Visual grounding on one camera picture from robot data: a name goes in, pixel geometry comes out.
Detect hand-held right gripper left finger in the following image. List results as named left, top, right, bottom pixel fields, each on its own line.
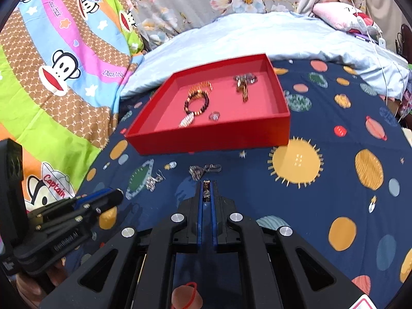
left=40, top=180, right=207, bottom=309

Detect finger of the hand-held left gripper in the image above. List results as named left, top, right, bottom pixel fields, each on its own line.
left=28, top=199, right=107, bottom=233
left=75, top=187, right=125, bottom=213

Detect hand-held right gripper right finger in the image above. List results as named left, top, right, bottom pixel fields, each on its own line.
left=206, top=180, right=368, bottom=309

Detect red cardboard box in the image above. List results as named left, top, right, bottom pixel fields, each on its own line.
left=124, top=53, right=291, bottom=156

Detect white pearl bracelet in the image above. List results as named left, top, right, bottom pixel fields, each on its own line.
left=178, top=111, right=197, bottom=128

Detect dark bead bracelet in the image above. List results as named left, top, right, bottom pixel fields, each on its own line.
left=183, top=90, right=211, bottom=114

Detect gold wristwatch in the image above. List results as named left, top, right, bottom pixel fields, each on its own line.
left=236, top=79, right=250, bottom=103

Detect gold chain bracelet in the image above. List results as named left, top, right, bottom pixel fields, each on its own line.
left=188, top=81, right=213, bottom=96

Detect silver wristwatch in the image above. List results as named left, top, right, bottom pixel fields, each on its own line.
left=233, top=74, right=259, bottom=85

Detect person's left hand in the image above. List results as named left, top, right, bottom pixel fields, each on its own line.
left=14, top=257, right=70, bottom=300

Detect small silver dangling earrings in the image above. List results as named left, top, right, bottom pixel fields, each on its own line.
left=145, top=172, right=167, bottom=192

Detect white red-edged card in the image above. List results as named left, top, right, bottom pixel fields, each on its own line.
left=349, top=294, right=384, bottom=309

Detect monkey print colourful blanket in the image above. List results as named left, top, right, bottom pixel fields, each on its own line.
left=0, top=0, right=146, bottom=213

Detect light blue quilt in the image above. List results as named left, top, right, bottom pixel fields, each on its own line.
left=120, top=11, right=411, bottom=101

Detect grey floral sheet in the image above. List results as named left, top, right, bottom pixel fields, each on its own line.
left=115, top=0, right=371, bottom=51

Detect pink cartoon pillow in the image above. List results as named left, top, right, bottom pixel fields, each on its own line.
left=313, top=1, right=376, bottom=35

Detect dark red chair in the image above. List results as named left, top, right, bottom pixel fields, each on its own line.
left=393, top=23, right=412, bottom=62

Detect beige curtain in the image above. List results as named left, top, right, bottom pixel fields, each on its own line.
left=363, top=0, right=404, bottom=49

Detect silver chain jewellery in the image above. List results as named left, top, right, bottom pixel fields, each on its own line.
left=188, top=164, right=222, bottom=181

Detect white charging cable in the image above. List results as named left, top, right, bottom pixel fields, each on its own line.
left=340, top=0, right=407, bottom=88

